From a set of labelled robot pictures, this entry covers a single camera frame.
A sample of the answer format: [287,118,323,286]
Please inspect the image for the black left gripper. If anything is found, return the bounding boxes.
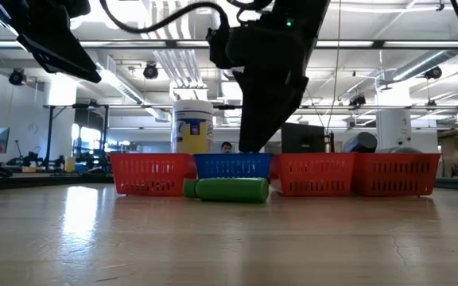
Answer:
[0,0,103,84]

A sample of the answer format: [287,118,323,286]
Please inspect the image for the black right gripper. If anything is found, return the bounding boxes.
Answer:
[225,21,320,154]

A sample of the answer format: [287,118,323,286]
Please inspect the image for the green travel bottle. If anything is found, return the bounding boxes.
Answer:
[183,176,270,204]

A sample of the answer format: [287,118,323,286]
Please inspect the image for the black computer monitor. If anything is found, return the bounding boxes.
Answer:
[280,122,328,155]

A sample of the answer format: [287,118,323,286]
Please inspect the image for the blue plastic basket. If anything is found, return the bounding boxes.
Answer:
[192,153,274,182]

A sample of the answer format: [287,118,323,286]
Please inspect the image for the red plastic basket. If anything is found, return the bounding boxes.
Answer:
[351,153,443,198]
[270,153,357,198]
[108,153,196,197]

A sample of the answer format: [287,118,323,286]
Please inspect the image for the white yellow wipes canister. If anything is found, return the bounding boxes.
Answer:
[171,99,215,155]

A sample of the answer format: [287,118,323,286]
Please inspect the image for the black ceiling camera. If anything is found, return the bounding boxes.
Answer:
[425,66,444,80]
[142,61,160,80]
[8,68,27,87]

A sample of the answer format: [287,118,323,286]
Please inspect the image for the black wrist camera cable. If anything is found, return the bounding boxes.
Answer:
[99,0,232,35]

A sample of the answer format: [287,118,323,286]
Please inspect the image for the black background rig frame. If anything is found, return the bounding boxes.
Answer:
[42,102,254,170]

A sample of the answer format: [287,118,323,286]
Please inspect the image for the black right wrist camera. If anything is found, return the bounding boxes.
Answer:
[206,26,234,69]

